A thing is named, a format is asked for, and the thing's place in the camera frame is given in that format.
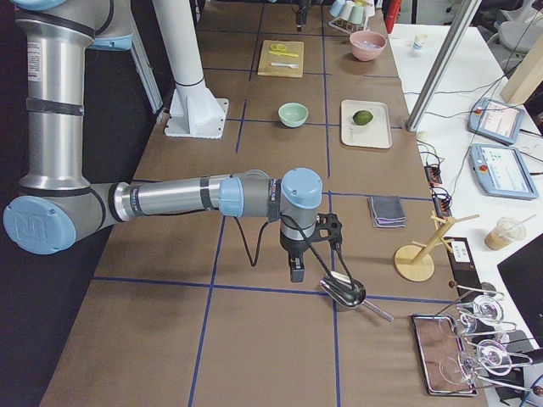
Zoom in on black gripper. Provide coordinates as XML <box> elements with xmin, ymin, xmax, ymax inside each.
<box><xmin>295</xmin><ymin>0</ymin><xmax>309</xmax><ymax>32</ymax></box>
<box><xmin>280</xmin><ymin>236</ymin><xmax>309</xmax><ymax>282</ymax></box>

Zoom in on light green bowl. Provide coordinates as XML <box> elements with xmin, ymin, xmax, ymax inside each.
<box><xmin>277</xmin><ymin>102</ymin><xmax>309</xmax><ymax>128</ymax></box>

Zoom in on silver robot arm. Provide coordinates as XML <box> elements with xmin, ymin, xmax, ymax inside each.
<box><xmin>3</xmin><ymin>1</ymin><xmax>323</xmax><ymax>282</ymax></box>

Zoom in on pink bowl with ice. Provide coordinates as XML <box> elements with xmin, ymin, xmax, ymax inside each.
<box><xmin>349</xmin><ymin>31</ymin><xmax>387</xmax><ymax>62</ymax></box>

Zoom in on bamboo cutting board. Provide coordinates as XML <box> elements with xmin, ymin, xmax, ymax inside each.
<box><xmin>257</xmin><ymin>40</ymin><xmax>305</xmax><ymax>78</ymax></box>

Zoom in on metal scoop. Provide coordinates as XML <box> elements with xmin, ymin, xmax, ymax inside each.
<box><xmin>319</xmin><ymin>270</ymin><xmax>394</xmax><ymax>322</ymax></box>

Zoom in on pastel cups on rack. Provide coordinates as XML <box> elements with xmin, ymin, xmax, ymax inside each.
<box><xmin>328</xmin><ymin>0</ymin><xmax>376</xmax><ymax>34</ymax></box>

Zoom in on grey folded cloth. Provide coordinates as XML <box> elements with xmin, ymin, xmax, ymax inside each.
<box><xmin>368</xmin><ymin>195</ymin><xmax>406</xmax><ymax>228</ymax></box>

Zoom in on green avocado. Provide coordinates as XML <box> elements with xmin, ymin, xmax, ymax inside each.
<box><xmin>352</xmin><ymin>110</ymin><xmax>374</xmax><ymax>126</ymax></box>

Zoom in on wooden mug tree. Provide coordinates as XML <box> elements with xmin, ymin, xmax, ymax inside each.
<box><xmin>394</xmin><ymin>213</ymin><xmax>479</xmax><ymax>282</ymax></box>

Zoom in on small white bottle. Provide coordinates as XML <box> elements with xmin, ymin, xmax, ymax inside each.
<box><xmin>411</xmin><ymin>33</ymin><xmax>428</xmax><ymax>56</ymax></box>

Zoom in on white rabbit tray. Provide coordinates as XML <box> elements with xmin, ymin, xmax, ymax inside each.
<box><xmin>340</xmin><ymin>99</ymin><xmax>392</xmax><ymax>149</ymax></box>

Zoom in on lower orange electronics board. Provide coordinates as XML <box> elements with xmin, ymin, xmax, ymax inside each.
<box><xmin>431</xmin><ymin>188</ymin><xmax>452</xmax><ymax>219</ymax></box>

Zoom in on orange electronics board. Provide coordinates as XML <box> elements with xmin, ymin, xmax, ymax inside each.
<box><xmin>431</xmin><ymin>188</ymin><xmax>452</xmax><ymax>219</ymax></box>
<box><xmin>423</xmin><ymin>164</ymin><xmax>442</xmax><ymax>186</ymax></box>

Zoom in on upper orange electronics board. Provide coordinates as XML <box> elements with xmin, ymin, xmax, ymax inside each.
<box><xmin>423</xmin><ymin>164</ymin><xmax>442</xmax><ymax>186</ymax></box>

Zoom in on black label box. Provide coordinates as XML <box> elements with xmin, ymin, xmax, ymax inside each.
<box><xmin>446</xmin><ymin>237</ymin><xmax>481</xmax><ymax>288</ymax></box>

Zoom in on metal mirror tray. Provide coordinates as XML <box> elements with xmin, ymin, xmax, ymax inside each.
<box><xmin>411</xmin><ymin>314</ymin><xmax>478</xmax><ymax>397</ymax></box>

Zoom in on wine glass rack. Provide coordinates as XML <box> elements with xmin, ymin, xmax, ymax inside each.
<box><xmin>433</xmin><ymin>281</ymin><xmax>542</xmax><ymax>398</ymax></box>

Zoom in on upper teach pendant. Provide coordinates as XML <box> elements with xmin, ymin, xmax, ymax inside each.
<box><xmin>467</xmin><ymin>98</ymin><xmax>524</xmax><ymax>146</ymax></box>

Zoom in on teach pendant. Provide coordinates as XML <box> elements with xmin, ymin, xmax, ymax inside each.
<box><xmin>467</xmin><ymin>98</ymin><xmax>524</xmax><ymax>146</ymax></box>
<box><xmin>469</xmin><ymin>143</ymin><xmax>539</xmax><ymax>200</ymax></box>

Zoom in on iced coffee cup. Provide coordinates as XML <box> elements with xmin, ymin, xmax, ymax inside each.
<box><xmin>484</xmin><ymin>214</ymin><xmax>537</xmax><ymax>250</ymax></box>

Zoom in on lower teach pendant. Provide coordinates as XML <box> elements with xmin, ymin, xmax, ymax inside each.
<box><xmin>469</xmin><ymin>143</ymin><xmax>539</xmax><ymax>200</ymax></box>

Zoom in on black laptop corner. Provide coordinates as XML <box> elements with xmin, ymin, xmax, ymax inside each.
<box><xmin>497</xmin><ymin>236</ymin><xmax>542</xmax><ymax>337</ymax></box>

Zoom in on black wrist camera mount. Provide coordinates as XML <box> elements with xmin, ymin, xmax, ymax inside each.
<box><xmin>313</xmin><ymin>213</ymin><xmax>343</xmax><ymax>250</ymax></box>

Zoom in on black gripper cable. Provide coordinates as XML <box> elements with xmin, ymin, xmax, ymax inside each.
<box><xmin>233</xmin><ymin>214</ymin><xmax>358</xmax><ymax>292</ymax></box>

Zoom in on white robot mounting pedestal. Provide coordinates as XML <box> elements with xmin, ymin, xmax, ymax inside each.
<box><xmin>153</xmin><ymin>0</ymin><xmax>229</xmax><ymax>139</ymax></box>

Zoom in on aluminium frame post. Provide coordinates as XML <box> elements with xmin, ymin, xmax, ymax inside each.
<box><xmin>406</xmin><ymin>0</ymin><xmax>482</xmax><ymax>132</ymax></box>

